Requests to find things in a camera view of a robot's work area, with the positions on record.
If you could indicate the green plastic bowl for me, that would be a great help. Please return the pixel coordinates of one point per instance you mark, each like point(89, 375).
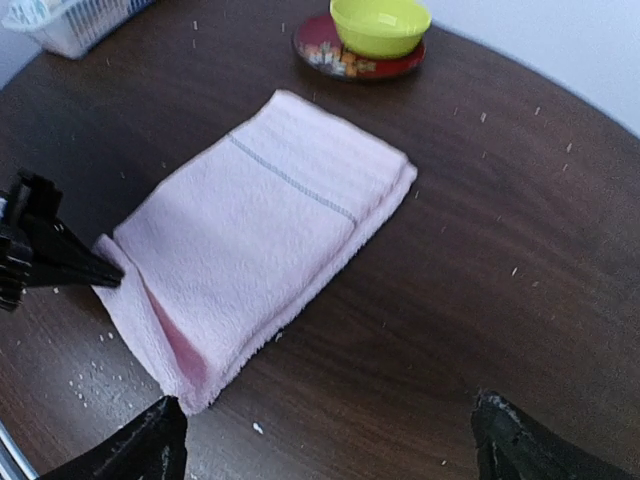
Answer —
point(380, 29)

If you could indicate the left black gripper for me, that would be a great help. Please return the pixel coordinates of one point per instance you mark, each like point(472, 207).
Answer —
point(38, 250)

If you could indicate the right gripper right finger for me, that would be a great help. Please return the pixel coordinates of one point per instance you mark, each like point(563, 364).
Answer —
point(510, 444)

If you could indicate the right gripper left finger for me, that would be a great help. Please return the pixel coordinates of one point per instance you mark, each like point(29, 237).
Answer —
point(151, 446)

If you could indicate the pink towel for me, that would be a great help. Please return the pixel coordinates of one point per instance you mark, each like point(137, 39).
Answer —
point(232, 246)

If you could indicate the white plastic basket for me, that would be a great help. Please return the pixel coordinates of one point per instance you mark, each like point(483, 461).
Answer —
point(70, 28)

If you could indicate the red floral plate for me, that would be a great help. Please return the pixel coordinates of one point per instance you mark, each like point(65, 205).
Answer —
point(317, 45)

